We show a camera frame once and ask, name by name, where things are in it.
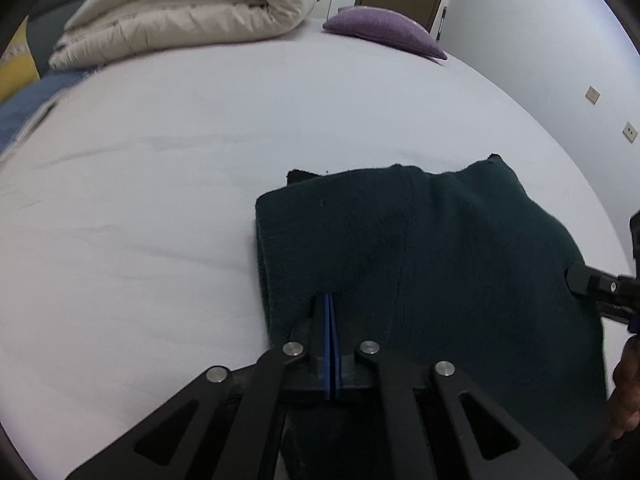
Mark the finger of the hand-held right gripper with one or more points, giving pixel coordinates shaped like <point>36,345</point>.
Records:
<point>595,285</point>

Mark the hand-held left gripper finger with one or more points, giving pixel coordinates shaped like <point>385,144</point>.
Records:
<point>327,332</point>
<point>334,332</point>

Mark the dark green knit sweater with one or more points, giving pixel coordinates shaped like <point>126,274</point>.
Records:
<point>450,260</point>

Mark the person's right hand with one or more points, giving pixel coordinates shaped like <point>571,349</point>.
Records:
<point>627,385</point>

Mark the white bed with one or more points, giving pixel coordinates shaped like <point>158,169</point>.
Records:
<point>150,185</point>

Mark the black stick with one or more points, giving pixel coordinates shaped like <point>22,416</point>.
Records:
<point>441,22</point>

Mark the purple pillow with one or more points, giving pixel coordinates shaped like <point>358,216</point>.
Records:
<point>385,27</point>

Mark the beige duvet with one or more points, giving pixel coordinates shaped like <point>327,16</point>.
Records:
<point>200,5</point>

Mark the blue blanket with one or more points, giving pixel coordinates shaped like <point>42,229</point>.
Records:
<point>30,105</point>

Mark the yellow cushion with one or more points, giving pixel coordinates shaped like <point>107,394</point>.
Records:
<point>17,65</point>

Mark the wall socket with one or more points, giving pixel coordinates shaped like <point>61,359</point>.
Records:
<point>630,132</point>
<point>593,95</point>

